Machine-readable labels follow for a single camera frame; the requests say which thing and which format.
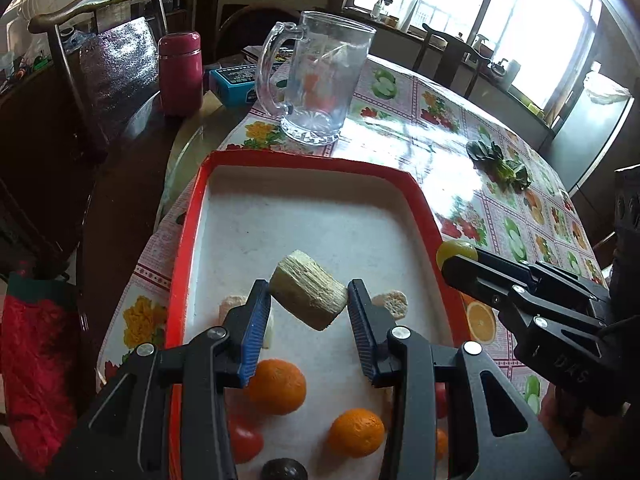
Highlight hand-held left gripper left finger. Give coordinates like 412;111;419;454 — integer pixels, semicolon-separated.
45;279;273;480

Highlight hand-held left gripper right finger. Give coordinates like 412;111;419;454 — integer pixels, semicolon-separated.
347;279;571;480

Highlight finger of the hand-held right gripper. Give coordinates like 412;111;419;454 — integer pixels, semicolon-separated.
440;254;608;343
474;249;611;306

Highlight pale sugarcane piece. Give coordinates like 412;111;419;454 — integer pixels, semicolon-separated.
219;295;248;323
270;250;349;332
372;290;408;321

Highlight small green round fruit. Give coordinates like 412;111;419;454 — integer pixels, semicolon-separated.
436;240;478;268

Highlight red tomato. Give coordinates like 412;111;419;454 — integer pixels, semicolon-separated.
229;417;264;464

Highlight red rimmed white tray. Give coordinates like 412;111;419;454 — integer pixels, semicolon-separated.
164;150;471;480

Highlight person's right hand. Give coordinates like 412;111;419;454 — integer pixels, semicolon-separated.
541;384;588;463

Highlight dark leafy greens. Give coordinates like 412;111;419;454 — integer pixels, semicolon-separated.
466;140;531;191

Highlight dark round fruit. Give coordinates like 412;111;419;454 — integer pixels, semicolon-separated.
261;458;309;480

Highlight grey refrigerator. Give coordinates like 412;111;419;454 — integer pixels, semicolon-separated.
537;77;636;206

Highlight fruit and flower print tablecloth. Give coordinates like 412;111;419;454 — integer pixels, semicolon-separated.
97;55;608;413

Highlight white plastic bag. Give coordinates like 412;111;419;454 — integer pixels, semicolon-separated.
582;72;632;106

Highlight red cloth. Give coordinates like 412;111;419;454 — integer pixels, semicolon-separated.
0;272;81;476

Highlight dark wooden chair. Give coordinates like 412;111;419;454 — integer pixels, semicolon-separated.
422;23;493;98

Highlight clear glass mug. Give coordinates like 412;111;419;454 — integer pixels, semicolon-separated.
255;10;377;148

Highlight blue box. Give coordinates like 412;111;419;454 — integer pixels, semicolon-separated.
209;64;261;107

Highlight red thermos bottle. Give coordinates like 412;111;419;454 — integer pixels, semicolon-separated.
158;31;204;117

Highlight shiny grey cushion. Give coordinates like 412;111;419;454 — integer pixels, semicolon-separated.
80;16;161;146

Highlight round back chair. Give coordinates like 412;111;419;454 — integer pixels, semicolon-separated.
215;4;301;51

